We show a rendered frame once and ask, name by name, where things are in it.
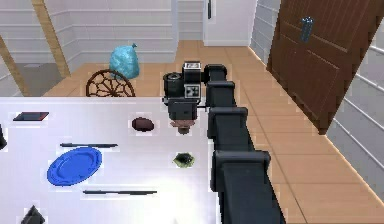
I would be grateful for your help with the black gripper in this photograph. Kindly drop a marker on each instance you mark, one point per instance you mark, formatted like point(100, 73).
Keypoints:
point(181, 108)

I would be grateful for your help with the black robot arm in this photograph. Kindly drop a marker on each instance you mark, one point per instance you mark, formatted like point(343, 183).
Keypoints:
point(240, 186)

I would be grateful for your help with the green cartoon cookie box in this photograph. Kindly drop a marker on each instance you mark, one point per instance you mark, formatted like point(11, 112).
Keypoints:
point(183, 160)

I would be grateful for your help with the white table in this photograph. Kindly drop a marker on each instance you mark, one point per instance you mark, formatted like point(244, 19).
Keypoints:
point(133, 173)

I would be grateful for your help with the brown round-backed chair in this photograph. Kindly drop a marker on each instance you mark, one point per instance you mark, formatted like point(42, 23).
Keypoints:
point(110, 85)

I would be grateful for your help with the light blue garbage bag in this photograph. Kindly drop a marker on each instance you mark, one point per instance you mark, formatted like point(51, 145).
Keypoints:
point(124, 61)

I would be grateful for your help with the dark knife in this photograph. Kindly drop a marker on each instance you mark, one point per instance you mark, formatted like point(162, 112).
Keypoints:
point(88, 145)

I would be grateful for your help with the white door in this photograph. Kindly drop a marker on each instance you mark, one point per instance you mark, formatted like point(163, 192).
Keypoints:
point(230, 21)

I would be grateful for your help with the blue plate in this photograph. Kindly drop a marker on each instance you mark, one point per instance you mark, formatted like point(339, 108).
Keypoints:
point(74, 166)

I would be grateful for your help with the black flat tablet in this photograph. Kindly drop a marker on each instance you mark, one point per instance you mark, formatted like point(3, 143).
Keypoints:
point(30, 116)

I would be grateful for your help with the brown wooden door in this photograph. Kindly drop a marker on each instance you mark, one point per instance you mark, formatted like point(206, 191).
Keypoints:
point(320, 60)

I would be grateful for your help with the tan wooden beam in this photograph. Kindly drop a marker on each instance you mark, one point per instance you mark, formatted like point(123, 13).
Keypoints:
point(11, 66)
point(50, 36)

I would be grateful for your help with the black pointed object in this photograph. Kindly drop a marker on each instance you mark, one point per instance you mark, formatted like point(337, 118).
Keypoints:
point(32, 216)

